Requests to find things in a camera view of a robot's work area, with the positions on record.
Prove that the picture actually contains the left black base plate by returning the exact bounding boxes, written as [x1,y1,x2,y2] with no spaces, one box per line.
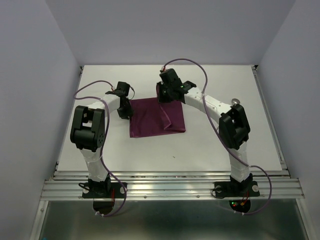
[78,182,125,199]

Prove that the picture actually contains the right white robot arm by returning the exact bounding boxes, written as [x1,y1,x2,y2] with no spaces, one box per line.
[156,68,253,195]

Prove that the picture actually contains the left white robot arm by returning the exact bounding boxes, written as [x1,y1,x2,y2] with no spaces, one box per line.
[70,81,134,197]

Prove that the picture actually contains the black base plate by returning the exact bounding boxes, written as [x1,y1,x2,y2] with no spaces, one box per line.
[211,181,260,199]
[78,182,125,199]

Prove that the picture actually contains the silver metal spoon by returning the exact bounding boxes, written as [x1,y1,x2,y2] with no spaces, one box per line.
[231,98,241,106]

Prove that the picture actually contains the purple cloth napkin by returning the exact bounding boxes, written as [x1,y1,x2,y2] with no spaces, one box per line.
[129,97,186,138]

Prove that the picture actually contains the aluminium rail frame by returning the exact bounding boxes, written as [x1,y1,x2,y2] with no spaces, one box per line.
[30,65,314,240]

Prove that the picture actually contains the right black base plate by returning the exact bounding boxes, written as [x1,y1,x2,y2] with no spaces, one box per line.
[211,181,260,199]

